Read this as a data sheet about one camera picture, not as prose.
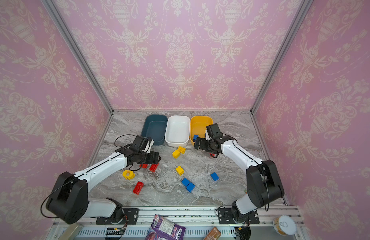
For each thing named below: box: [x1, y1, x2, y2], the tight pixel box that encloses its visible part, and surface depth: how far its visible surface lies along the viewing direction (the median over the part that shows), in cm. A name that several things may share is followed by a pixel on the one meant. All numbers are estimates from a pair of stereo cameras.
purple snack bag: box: [144, 214, 186, 240], surface depth 70 cm
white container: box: [164, 115, 191, 147], surface depth 108 cm
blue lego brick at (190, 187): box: [186, 182, 196, 193], surface depth 83 cm
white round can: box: [273, 215, 297, 236], surface depth 69 cm
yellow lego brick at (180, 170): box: [176, 166, 185, 176], surface depth 89 cm
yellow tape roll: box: [122, 170, 135, 180], surface depth 87 cm
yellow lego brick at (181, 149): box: [177, 146, 187, 154], surface depth 99 cm
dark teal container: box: [141, 114, 168, 146], surface depth 111 cm
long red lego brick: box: [132, 181, 145, 195], surface depth 83 cm
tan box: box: [58, 222, 84, 240], surface depth 70 cm
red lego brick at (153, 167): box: [149, 162, 160, 173], surface depth 91 cm
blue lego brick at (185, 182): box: [181, 178, 191, 187], surface depth 87 cm
